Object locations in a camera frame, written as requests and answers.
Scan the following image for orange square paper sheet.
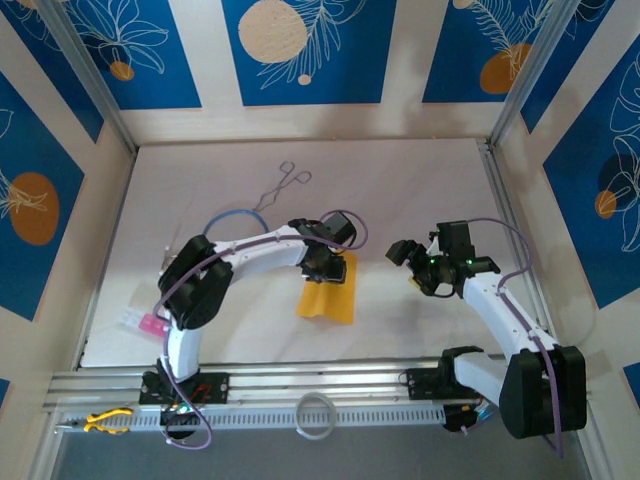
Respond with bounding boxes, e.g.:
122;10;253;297
294;252;360;326

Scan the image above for thin metal forceps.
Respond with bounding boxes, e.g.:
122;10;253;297
252;160;313;214

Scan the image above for clear bag with pink label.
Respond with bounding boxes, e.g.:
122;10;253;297
119;309;169;337

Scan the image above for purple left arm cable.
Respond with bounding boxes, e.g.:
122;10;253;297
152;208;371;451

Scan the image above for blue cable loop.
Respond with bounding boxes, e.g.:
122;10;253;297
202;207;271;239

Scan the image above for aluminium table side rail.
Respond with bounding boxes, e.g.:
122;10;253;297
475;138;560;359

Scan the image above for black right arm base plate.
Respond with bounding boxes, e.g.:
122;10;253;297
405;367;449;401

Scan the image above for aluminium mounting rail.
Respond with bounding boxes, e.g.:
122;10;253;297
42;355;596;415

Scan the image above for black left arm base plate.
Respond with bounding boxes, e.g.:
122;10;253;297
138;372;231;405

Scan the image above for black electronics box with wires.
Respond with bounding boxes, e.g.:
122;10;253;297
442;399;501;435
159;403;202;441

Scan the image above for grey slotted cable duct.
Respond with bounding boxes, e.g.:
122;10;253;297
57;405;446;434

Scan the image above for white tape ring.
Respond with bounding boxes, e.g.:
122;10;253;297
294;392;335;441

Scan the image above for aluminium frame post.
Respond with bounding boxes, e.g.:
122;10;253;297
487;0;584;149
35;0;139;155

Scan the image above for yellow-handled pliers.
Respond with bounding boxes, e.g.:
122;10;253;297
54;407;135;435

